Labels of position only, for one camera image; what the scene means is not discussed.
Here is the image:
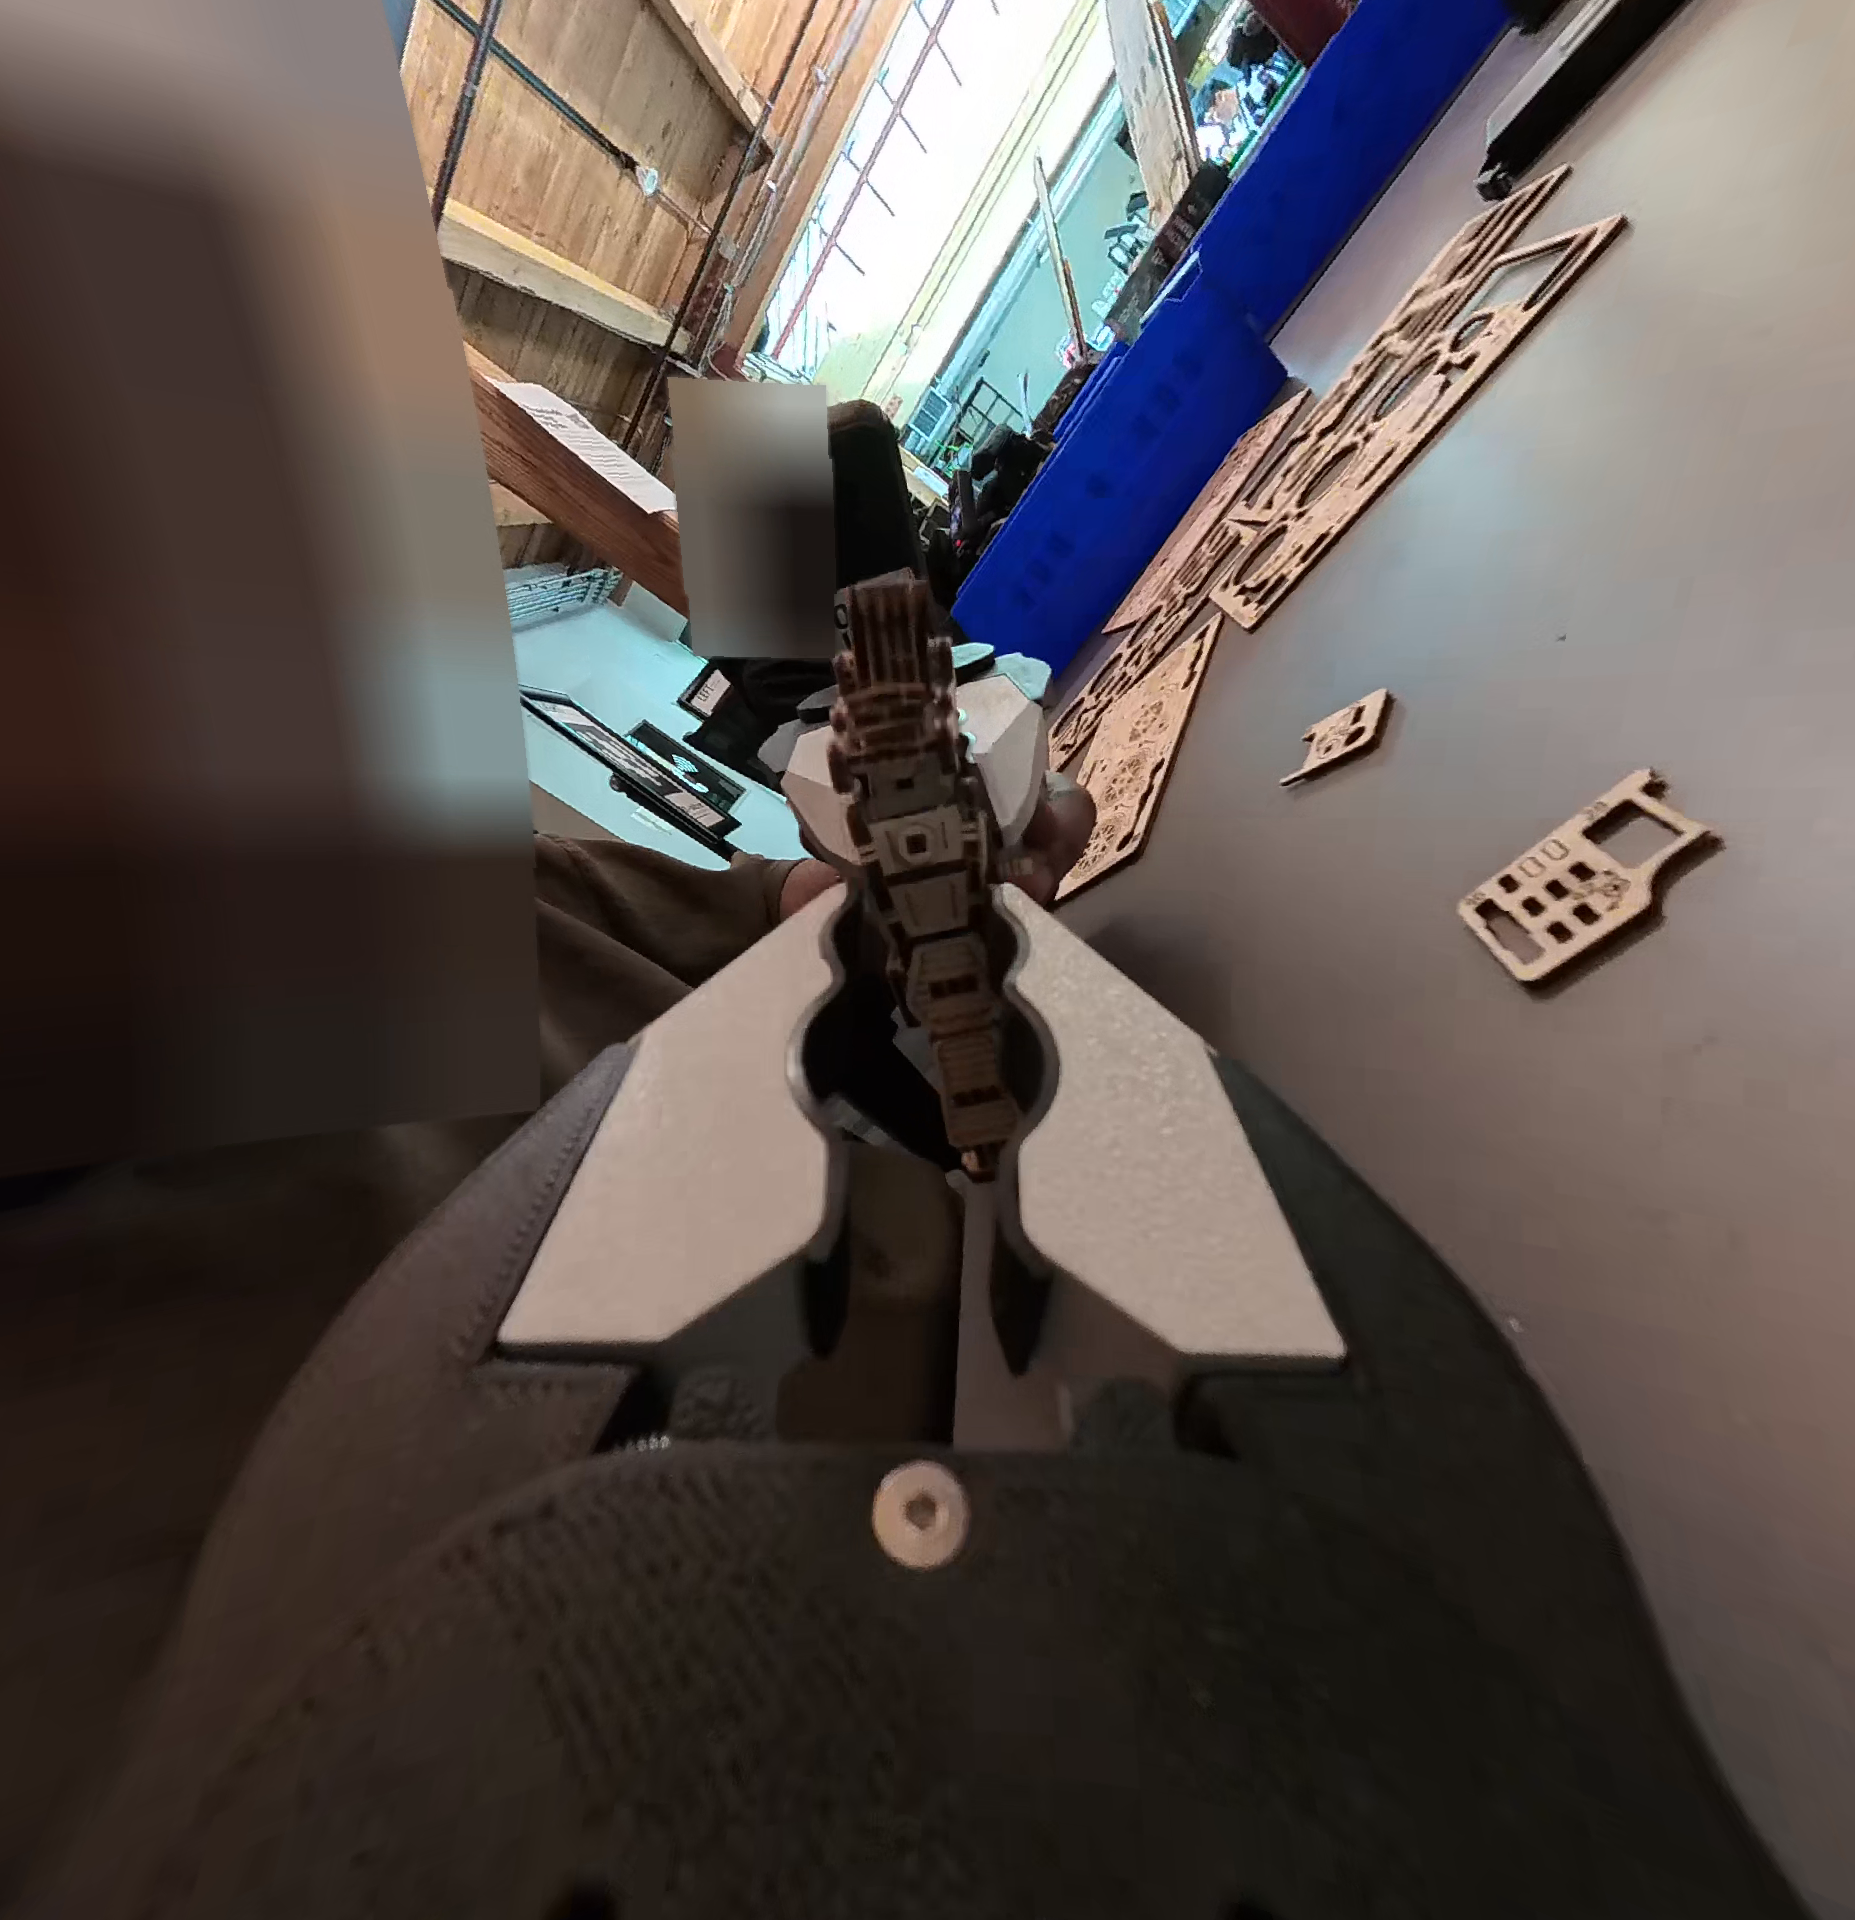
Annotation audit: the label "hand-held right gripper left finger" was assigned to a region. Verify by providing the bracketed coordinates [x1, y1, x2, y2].
[500, 886, 855, 1355]

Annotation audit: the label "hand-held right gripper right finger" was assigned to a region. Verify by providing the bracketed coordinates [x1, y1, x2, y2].
[998, 893, 1349, 1370]

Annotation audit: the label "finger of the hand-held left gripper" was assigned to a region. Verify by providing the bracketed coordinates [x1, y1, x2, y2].
[786, 725, 868, 889]
[963, 659, 1052, 893]

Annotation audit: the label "wooden robot model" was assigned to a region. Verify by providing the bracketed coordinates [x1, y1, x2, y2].
[827, 581, 1022, 1189]

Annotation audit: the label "person's left forearm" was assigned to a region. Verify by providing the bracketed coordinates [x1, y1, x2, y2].
[537, 832, 840, 1083]

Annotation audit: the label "person's left hand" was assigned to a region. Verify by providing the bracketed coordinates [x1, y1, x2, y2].
[1001, 774, 1099, 910]

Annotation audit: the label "white table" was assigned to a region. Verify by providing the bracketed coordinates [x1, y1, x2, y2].
[510, 596, 812, 866]

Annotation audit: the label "blue plastic bin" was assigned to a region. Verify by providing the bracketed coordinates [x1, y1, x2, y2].
[950, 286, 1293, 680]

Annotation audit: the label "small wooden puzzle piece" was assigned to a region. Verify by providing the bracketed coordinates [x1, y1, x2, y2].
[1281, 685, 1396, 786]

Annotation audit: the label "wooden puzzle sheet rectangular cutouts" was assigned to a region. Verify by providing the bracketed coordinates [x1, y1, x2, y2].
[1215, 210, 1632, 634]

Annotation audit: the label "white paper sign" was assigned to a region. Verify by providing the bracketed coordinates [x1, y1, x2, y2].
[494, 378, 676, 516]

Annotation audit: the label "slotted wooden puzzle piece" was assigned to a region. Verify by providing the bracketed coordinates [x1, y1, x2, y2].
[1457, 765, 1723, 989]

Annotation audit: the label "large window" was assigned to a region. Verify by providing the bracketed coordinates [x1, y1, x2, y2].
[748, 0, 1128, 394]

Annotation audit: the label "person's leg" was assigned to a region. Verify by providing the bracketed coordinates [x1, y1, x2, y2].
[0, 1170, 568, 1920]

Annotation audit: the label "leaning wooden board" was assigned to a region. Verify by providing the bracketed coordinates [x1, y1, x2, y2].
[1103, 0, 1207, 190]

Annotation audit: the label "black device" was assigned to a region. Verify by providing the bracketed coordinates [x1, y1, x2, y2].
[1477, 41, 1673, 202]

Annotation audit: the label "black picture frame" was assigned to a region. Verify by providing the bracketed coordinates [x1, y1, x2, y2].
[521, 682, 650, 801]
[625, 717, 754, 839]

